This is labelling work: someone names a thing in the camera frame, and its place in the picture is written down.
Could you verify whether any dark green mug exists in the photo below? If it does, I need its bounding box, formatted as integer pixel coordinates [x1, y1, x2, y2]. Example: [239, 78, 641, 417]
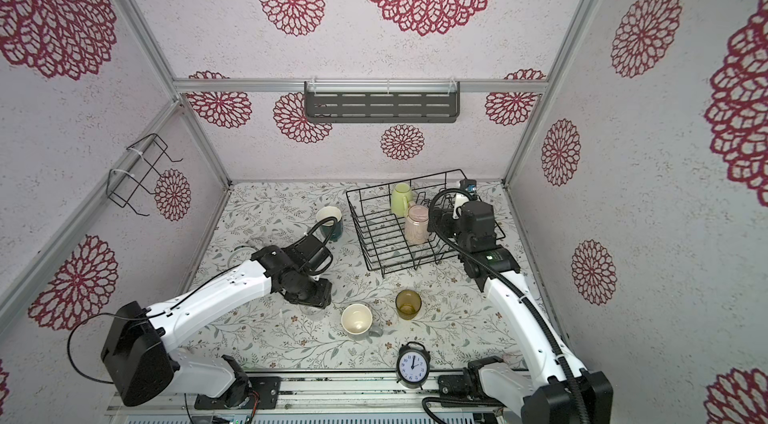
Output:
[316, 206, 343, 242]

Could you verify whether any pink iridescent mug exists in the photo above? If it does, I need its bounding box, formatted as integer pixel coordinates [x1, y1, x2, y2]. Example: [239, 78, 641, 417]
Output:
[404, 204, 429, 245]

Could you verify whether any light green mug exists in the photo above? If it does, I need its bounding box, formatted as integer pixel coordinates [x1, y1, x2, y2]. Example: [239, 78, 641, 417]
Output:
[390, 182, 415, 217]

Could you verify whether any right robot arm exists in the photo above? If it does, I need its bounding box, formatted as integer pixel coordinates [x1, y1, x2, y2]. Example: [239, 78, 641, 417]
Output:
[429, 199, 613, 423]

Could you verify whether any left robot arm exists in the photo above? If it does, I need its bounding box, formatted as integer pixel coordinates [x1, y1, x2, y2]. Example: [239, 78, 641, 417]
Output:
[101, 235, 333, 408]

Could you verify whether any amber glass cup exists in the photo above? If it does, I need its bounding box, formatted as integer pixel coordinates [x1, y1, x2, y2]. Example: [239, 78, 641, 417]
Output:
[395, 289, 422, 320]

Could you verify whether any black alarm clock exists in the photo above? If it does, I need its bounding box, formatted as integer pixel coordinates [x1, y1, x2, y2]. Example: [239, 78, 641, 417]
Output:
[396, 341, 431, 389]

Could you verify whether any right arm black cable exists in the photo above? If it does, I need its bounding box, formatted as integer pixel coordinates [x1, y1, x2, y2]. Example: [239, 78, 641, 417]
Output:
[419, 188, 595, 424]

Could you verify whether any cream grey-handled mug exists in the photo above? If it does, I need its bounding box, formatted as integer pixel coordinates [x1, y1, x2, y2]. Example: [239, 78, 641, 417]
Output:
[341, 303, 383, 340]

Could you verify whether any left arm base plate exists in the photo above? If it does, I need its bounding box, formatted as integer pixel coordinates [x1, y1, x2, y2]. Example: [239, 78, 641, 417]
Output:
[193, 376, 282, 411]

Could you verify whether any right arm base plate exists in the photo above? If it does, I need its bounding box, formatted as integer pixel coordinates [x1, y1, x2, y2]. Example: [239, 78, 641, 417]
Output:
[438, 369, 486, 401]

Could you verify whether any grey wall shelf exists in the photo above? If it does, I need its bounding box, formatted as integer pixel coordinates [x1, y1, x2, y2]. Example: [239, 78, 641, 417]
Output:
[303, 81, 461, 124]

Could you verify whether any black wire wall holder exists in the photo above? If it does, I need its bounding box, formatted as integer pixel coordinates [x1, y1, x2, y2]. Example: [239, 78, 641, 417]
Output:
[105, 133, 183, 217]

